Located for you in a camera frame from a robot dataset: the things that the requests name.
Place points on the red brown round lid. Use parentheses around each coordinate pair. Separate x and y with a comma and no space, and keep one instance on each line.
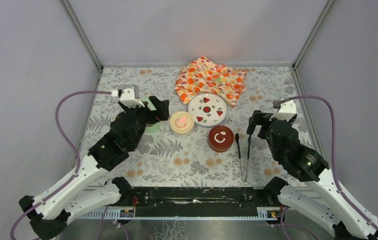
(220,138)

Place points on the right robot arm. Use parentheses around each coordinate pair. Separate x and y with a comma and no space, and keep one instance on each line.
(340,214)

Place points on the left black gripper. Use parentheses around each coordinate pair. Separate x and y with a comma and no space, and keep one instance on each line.
(148,112)

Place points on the green container cup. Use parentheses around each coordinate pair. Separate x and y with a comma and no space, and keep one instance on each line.
(151,128)

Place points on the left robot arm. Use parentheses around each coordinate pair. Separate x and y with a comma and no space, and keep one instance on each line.
(51,211)

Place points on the floral orange cloth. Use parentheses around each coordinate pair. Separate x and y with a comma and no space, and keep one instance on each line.
(202,75)

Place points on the white plate blue rim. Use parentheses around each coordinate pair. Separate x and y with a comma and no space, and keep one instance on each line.
(207,109)

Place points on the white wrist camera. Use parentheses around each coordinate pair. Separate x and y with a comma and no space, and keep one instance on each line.
(287,110)
(129,97)

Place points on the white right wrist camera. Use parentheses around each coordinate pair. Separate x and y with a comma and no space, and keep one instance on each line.
(287,110)

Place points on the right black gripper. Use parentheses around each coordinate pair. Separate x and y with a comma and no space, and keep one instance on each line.
(256,118)

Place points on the floral tablecloth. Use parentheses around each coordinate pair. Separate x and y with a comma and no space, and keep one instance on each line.
(164,160)

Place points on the cream lid pink handle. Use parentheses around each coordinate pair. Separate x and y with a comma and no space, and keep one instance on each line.
(181,124)

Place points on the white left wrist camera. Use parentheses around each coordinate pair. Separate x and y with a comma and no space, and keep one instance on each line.
(129,97)

